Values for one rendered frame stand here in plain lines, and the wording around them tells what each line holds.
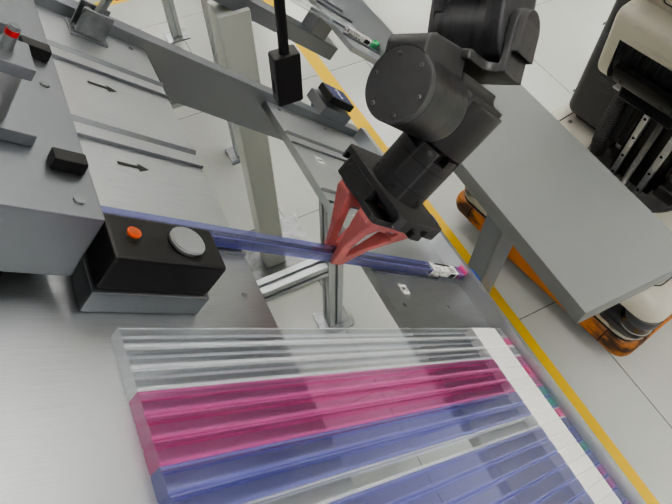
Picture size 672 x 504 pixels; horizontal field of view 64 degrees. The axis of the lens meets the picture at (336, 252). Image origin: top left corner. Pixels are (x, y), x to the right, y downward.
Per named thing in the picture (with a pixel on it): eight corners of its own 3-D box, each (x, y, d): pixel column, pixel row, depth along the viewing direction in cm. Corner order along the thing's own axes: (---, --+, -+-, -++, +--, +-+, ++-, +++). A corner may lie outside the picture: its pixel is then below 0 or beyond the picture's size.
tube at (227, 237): (454, 272, 73) (460, 267, 73) (460, 280, 73) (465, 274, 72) (74, 212, 36) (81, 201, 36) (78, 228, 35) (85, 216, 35)
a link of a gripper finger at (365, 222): (320, 277, 50) (386, 206, 46) (290, 223, 54) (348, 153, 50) (366, 283, 55) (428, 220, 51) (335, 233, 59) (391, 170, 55)
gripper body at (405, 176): (389, 234, 46) (450, 171, 42) (336, 156, 51) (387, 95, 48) (430, 244, 50) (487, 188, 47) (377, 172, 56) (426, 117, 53)
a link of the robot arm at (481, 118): (520, 119, 46) (479, 79, 48) (487, 95, 41) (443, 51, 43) (462, 177, 49) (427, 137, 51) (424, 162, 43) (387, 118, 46)
